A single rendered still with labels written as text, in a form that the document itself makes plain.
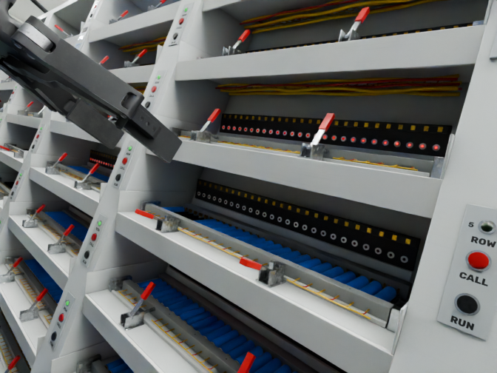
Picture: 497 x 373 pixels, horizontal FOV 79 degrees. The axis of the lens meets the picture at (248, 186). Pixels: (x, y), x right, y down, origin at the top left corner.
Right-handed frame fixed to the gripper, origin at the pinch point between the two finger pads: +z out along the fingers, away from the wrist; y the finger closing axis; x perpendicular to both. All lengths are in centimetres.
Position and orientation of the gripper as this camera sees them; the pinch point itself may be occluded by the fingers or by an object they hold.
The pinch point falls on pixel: (136, 140)
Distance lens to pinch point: 40.8
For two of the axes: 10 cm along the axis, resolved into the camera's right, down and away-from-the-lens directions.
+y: 7.5, 1.9, -6.4
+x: 4.4, -8.6, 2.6
